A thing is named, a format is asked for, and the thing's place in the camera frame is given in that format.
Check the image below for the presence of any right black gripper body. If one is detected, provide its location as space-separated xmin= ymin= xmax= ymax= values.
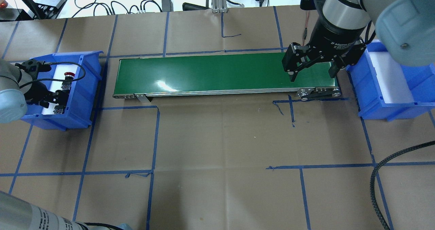
xmin=282 ymin=18 xmax=366 ymax=73

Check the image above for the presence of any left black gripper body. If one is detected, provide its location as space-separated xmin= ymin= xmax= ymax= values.
xmin=15 ymin=59 xmax=69 ymax=106

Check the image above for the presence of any red push button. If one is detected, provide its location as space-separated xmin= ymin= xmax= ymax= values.
xmin=61 ymin=72 xmax=75 ymax=94

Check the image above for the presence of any yellow push button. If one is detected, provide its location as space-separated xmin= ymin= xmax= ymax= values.
xmin=53 ymin=104 xmax=66 ymax=115

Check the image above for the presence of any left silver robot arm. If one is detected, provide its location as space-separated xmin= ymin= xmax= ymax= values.
xmin=0 ymin=59 xmax=75 ymax=123

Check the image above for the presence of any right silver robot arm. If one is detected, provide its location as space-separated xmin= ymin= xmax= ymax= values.
xmin=282 ymin=0 xmax=435 ymax=82

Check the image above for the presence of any green conveyor belt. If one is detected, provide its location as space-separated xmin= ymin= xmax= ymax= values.
xmin=113 ymin=52 xmax=342 ymax=103

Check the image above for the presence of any white foam pad left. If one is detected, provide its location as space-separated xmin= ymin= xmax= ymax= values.
xmin=41 ymin=64 xmax=80 ymax=115

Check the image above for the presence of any white foam pad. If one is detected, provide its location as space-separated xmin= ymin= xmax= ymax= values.
xmin=369 ymin=52 xmax=414 ymax=104
xmin=41 ymin=64 xmax=80 ymax=115

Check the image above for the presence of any left blue plastic bin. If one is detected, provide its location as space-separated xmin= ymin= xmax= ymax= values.
xmin=15 ymin=51 xmax=102 ymax=131

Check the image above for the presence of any blue plastic bin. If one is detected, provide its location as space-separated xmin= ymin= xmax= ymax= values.
xmin=15 ymin=51 xmax=102 ymax=131
xmin=346 ymin=40 xmax=435 ymax=121

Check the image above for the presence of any right blue plastic bin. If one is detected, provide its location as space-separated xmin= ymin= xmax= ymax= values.
xmin=346 ymin=40 xmax=435 ymax=121

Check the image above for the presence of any white foam pad right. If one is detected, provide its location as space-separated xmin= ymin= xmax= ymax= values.
xmin=369 ymin=52 xmax=414 ymax=104

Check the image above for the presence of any red black wire pair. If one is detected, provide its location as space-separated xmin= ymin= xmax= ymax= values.
xmin=302 ymin=11 xmax=310 ymax=43

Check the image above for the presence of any black braided cable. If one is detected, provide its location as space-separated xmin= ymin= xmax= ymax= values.
xmin=370 ymin=141 xmax=435 ymax=230

